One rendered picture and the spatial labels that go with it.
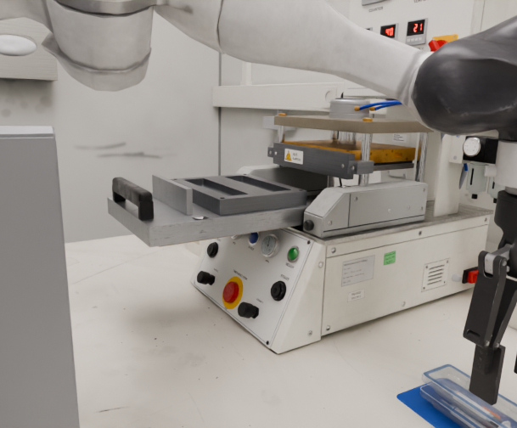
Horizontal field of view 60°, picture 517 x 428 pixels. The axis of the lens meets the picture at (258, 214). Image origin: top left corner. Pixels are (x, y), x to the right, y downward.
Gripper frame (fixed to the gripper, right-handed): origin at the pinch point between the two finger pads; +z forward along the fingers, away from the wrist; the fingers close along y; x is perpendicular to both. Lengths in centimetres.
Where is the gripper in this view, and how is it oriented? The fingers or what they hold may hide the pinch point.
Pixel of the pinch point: (508, 366)
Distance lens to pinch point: 62.0
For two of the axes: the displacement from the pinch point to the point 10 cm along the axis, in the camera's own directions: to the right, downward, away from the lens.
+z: -0.2, 9.7, 2.4
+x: 4.7, 2.2, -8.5
